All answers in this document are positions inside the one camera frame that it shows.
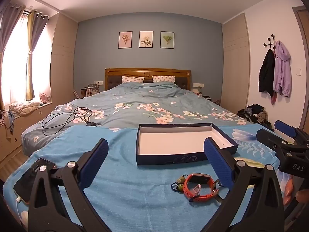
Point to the tortoiseshell bangle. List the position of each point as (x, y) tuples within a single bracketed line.
[(214, 190)]

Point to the pink flower picture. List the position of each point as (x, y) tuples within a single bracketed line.
[(125, 40)]

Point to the dark blue box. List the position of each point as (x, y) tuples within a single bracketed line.
[(178, 140)]

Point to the pink fan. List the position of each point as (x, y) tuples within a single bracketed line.
[(44, 98)]

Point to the black coat rack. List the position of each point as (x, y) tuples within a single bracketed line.
[(271, 44)]

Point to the black curtain rod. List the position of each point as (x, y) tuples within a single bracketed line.
[(36, 13)]

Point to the green leaf picture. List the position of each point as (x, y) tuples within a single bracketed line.
[(167, 40)]

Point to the wooden bed headboard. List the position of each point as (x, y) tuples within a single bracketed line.
[(147, 72)]

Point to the white patterned pillow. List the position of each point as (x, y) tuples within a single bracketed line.
[(131, 79), (164, 78)]

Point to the blue cloth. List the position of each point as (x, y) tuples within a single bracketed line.
[(8, 122)]

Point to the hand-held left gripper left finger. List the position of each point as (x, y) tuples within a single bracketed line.
[(95, 160)]

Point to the pile of beige bedding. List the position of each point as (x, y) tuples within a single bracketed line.
[(23, 107)]

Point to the dark nightstand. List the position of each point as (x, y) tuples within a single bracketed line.
[(211, 99)]

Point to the pink garment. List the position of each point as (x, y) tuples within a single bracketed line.
[(274, 98)]

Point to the white sheer curtain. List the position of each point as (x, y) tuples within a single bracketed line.
[(17, 77)]

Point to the white light switch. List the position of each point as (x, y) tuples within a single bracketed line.
[(298, 72)]

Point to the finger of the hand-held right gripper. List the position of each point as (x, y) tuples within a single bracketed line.
[(270, 139), (284, 128)]

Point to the grey and olive curtain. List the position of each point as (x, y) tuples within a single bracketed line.
[(36, 29), (9, 29)]

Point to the wooden bed floral duvet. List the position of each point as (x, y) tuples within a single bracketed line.
[(144, 101)]

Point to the black smartphone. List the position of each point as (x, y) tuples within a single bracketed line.
[(31, 178)]

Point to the white flower picture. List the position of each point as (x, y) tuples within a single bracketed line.
[(146, 39)]

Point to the white wall socket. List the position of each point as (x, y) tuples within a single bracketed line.
[(98, 83), (198, 85)]

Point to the pile of dark clothes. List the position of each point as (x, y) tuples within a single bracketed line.
[(256, 116)]

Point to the beige wardrobe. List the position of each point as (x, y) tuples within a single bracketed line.
[(65, 60), (235, 65)]

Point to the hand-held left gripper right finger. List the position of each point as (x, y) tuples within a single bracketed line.
[(217, 164)]

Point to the light blue flower blanket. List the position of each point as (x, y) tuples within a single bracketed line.
[(125, 181)]

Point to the black jacket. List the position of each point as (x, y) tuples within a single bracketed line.
[(266, 75)]

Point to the person's right hand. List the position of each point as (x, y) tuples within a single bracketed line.
[(303, 195)]

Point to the orange smartwatch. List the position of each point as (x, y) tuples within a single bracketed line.
[(187, 191)]

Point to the purple jacket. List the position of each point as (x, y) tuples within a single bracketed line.
[(281, 70)]

